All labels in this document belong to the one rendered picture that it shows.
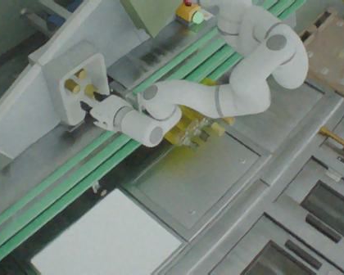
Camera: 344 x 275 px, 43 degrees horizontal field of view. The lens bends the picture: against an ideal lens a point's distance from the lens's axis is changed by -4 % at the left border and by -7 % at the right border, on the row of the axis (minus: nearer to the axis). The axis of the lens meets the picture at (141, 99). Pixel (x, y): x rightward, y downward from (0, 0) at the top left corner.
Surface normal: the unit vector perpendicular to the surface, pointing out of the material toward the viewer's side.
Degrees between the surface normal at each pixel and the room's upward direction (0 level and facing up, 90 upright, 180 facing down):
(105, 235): 90
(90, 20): 0
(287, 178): 90
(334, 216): 90
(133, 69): 90
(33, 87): 0
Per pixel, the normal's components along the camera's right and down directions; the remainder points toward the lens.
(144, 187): -0.06, -0.66
